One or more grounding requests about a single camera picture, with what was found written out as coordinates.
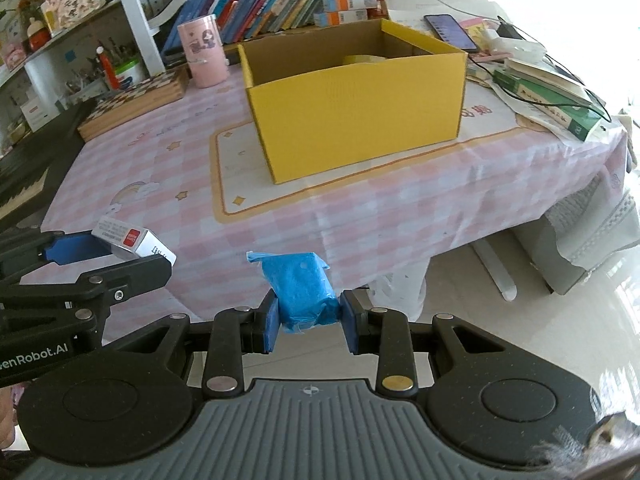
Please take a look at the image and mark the grey fur cuff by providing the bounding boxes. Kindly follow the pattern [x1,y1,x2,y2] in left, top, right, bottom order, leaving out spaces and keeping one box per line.
[530,410,640,480]

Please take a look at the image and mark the blue plastic packet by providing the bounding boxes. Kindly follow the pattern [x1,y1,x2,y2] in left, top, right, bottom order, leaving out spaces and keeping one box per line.
[246,251,338,335]

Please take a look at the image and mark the white plastic case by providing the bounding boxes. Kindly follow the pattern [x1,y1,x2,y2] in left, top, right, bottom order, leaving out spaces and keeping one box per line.
[492,39,549,64]

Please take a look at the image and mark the white paper sheets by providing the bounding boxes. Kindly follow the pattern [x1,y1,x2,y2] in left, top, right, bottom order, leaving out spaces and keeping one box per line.
[387,0,501,51]

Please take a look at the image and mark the white table leg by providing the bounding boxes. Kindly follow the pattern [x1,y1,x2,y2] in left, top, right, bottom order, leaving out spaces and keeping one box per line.
[470,240,519,302]

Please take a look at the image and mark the pink cartoon cup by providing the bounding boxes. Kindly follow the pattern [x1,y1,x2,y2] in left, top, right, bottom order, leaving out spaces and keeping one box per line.
[177,15,231,89]

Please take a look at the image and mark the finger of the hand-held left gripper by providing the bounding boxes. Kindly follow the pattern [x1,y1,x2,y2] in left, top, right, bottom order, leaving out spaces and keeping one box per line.
[0,230,119,286]
[0,253,172,347]

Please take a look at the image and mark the pink notepad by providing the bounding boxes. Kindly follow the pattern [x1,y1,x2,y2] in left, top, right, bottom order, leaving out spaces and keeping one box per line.
[460,19,497,52]

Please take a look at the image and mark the white orange-bordered desk mat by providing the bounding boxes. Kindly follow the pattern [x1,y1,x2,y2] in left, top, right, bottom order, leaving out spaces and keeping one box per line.
[210,105,557,224]

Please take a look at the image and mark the white carton red patch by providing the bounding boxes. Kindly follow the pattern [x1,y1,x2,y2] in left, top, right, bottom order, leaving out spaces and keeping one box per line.
[91,215,177,268]

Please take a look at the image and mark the black smartphone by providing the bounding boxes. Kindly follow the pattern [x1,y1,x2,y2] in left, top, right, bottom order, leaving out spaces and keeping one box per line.
[424,14,482,54]

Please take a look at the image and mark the white lace cloth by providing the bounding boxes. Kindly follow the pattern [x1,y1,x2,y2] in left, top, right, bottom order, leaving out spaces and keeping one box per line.
[545,170,640,267]

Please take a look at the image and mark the red white bottle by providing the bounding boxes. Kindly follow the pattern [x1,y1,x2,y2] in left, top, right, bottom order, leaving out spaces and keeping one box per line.
[95,46,119,92]

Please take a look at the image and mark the black cable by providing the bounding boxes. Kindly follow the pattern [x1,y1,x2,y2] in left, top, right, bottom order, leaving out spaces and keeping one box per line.
[480,17,613,123]

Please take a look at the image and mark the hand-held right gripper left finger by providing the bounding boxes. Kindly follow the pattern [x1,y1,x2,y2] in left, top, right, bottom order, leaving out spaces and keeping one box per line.
[117,291,281,397]

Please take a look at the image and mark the white paperback book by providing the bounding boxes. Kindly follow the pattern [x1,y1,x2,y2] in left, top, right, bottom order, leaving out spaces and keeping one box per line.
[504,57,593,108]

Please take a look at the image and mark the pink checkered cloth desktop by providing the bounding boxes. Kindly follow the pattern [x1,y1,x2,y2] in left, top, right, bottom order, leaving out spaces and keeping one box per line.
[40,50,636,323]

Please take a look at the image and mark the white box red label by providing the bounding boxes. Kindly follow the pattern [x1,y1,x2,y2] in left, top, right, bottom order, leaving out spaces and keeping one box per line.
[22,102,54,131]

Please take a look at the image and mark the white bookshelf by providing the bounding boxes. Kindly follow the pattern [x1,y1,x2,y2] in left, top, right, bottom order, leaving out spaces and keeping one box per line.
[0,0,471,131]

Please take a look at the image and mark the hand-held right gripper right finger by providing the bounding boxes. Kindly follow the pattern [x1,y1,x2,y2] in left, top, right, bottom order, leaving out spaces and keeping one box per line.
[340,289,508,397]

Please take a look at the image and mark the row of colourful books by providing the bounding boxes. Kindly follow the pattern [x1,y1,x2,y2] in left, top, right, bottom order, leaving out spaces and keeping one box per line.
[162,0,376,53]

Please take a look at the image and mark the wooden chessboard box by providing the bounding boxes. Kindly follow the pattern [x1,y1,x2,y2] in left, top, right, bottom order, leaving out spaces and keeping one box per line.
[77,67,191,142]

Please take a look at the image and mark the yellow cardboard box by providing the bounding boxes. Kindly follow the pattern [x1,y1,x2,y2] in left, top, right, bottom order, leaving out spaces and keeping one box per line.
[237,18,469,185]

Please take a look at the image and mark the white tub green lid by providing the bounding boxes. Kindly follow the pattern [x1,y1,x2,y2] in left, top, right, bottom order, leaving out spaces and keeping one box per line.
[109,57,146,91]

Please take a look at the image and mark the red white round jar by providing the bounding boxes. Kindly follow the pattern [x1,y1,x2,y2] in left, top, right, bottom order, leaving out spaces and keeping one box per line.
[25,17,51,52]

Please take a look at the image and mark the green thick book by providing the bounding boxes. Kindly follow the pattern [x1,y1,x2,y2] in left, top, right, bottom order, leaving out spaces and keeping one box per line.
[492,69,601,142]

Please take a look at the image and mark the orange blue white carton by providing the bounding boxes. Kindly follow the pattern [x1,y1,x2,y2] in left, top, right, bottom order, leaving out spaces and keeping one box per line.
[314,9,371,29]
[322,0,378,13]

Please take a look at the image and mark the black electronic keyboard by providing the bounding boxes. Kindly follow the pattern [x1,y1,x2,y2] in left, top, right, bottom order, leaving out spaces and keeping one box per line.
[0,99,98,221]

